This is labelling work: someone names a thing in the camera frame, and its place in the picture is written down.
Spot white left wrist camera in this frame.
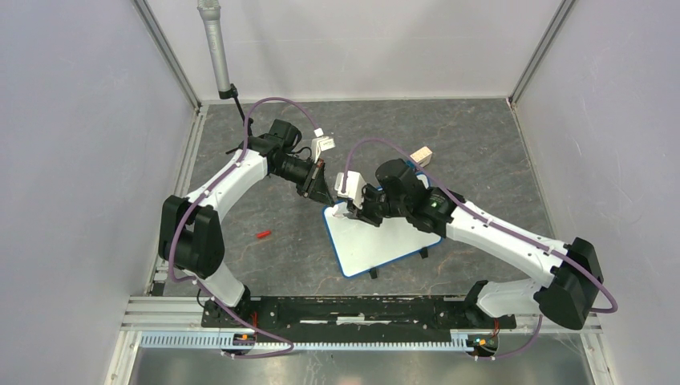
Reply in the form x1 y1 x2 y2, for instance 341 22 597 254
310 128 335 162

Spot blue framed whiteboard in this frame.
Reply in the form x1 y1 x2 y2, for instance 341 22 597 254
322 172 442 278

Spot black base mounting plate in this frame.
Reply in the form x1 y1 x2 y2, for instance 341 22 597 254
201 294 517 344

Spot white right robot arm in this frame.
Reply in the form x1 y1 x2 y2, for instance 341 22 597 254
334 159 604 330

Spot slotted aluminium cable duct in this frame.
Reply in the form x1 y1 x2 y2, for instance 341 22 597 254
139 329 499 354

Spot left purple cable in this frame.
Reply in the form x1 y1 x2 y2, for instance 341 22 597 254
168 97 325 359

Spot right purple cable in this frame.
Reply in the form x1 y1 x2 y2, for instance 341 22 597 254
342 138 619 363

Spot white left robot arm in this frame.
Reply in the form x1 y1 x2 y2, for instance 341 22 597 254
158 120 333 327

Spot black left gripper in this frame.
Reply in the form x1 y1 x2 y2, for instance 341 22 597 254
272 156 334 208

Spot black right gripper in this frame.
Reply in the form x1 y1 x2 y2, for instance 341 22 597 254
346 183 409 228

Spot purple cable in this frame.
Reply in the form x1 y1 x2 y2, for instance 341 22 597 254
168 97 325 359
342 138 619 363

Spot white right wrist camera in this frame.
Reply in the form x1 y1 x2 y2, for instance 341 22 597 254
334 171 366 209

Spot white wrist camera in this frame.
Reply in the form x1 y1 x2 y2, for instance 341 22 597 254
334 171 366 209
310 128 335 162

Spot white lego brick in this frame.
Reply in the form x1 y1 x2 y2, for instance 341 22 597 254
410 146 434 167

